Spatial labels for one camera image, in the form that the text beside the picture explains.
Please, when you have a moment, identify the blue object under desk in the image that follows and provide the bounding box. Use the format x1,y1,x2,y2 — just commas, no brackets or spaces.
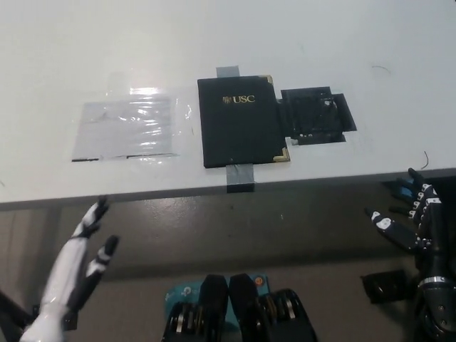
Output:
395,180,414,197

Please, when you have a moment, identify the black tape patch on desk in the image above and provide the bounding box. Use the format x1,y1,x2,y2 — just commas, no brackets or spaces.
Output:
276,86,358,146

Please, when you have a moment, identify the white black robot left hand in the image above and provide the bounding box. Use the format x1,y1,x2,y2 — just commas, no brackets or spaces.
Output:
40,196,120,317

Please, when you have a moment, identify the clear taped plastic sheet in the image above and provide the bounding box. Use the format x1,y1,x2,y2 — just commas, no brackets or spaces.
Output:
70,85,195,164

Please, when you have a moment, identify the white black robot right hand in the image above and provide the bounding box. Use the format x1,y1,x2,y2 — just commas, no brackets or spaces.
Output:
363,167,448,284

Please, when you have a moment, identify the black diary with gold corners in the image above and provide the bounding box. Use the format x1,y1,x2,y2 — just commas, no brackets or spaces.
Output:
197,74,291,169

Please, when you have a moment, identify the grey duct tape strip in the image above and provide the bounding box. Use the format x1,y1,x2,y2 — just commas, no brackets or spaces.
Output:
215,66,257,194

